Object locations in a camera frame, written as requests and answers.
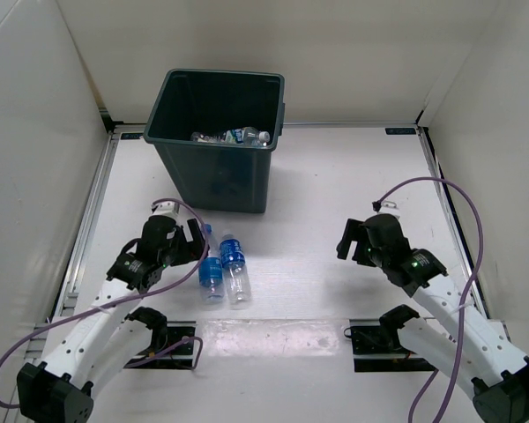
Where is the blue cap water bottle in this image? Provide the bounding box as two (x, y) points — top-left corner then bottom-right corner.
(198, 224), (225, 304)

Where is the white cap Pocari bottle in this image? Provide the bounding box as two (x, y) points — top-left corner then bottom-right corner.
(220, 229), (251, 304)

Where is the clear bottle white label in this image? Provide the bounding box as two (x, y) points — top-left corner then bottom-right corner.
(221, 127), (271, 147)

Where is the clear bottle yellowish label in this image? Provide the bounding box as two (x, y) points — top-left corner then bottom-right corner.
(190, 131), (231, 144)

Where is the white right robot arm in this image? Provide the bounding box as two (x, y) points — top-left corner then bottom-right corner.
(336, 213), (529, 422)

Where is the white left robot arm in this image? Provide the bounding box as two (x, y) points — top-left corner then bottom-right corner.
(17, 199), (209, 422)

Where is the dark green plastic bin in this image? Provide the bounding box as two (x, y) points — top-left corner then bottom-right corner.
(144, 69), (285, 213)

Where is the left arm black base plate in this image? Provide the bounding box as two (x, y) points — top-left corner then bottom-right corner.
(125, 321), (198, 370)

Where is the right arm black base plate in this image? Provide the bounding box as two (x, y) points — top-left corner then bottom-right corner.
(343, 320), (435, 373)

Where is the blue label right frame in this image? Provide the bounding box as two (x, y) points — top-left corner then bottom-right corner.
(384, 127), (417, 136)

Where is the blue label on frame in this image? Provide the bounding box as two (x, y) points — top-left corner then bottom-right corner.
(120, 132), (143, 140)

